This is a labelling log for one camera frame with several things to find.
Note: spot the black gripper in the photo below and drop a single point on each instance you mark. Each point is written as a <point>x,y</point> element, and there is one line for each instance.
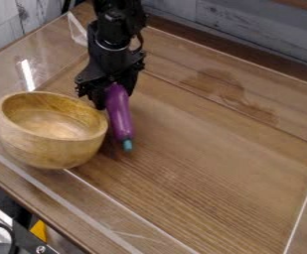
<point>109,67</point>

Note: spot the purple toy eggplant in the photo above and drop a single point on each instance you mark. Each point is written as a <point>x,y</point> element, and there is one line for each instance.
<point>117,108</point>

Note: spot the brown wooden bowl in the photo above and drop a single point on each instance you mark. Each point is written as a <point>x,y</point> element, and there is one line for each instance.
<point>50,131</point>

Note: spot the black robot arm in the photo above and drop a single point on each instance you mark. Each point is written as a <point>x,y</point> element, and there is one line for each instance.
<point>114,49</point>

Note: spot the yellow sticker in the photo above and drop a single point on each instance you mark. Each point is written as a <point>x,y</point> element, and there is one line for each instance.
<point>39,230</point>

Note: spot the black metal base plate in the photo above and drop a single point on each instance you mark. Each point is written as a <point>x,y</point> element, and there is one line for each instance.
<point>26,243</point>

